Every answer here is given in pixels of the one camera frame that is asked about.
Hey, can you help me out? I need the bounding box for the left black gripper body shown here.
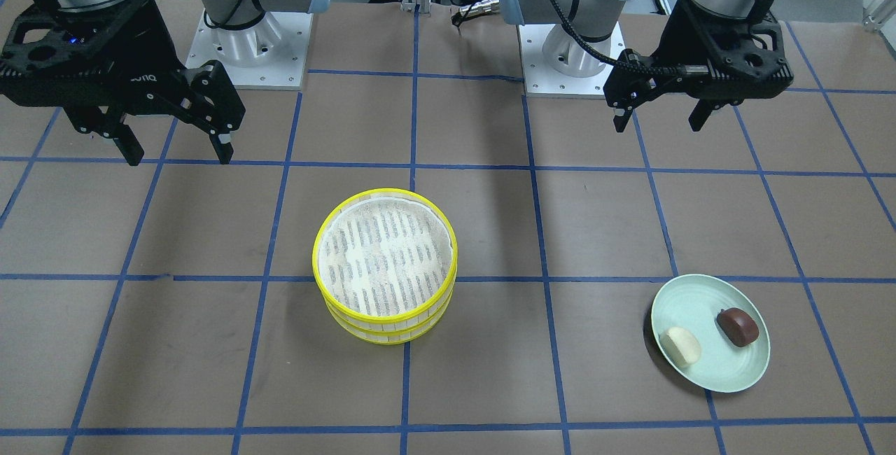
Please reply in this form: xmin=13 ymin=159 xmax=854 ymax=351
xmin=603 ymin=0 xmax=795 ymax=109

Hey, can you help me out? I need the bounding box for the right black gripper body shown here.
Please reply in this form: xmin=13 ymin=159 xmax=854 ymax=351
xmin=2 ymin=0 xmax=246 ymax=141

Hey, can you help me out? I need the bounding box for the yellow steamer layer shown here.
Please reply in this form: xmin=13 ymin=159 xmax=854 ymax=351
xmin=311 ymin=188 xmax=459 ymax=323
xmin=324 ymin=269 xmax=457 ymax=344

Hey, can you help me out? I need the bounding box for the brown bun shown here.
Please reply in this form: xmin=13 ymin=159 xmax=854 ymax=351
xmin=715 ymin=307 xmax=760 ymax=349

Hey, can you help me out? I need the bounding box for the white bun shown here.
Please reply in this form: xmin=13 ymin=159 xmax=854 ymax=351
xmin=659 ymin=326 xmax=703 ymax=368

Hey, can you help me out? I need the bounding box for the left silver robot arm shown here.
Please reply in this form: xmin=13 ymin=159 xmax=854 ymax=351
xmin=499 ymin=0 xmax=794 ymax=132

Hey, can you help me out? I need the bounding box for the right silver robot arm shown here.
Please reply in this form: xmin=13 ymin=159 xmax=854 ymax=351
xmin=2 ymin=0 xmax=330 ymax=166

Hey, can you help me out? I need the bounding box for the light green plate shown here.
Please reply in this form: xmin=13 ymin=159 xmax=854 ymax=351
xmin=650 ymin=274 xmax=771 ymax=393

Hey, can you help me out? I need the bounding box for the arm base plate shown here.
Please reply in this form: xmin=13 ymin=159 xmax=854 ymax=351
xmin=185 ymin=12 xmax=314 ymax=91
xmin=518 ymin=24 xmax=613 ymax=99

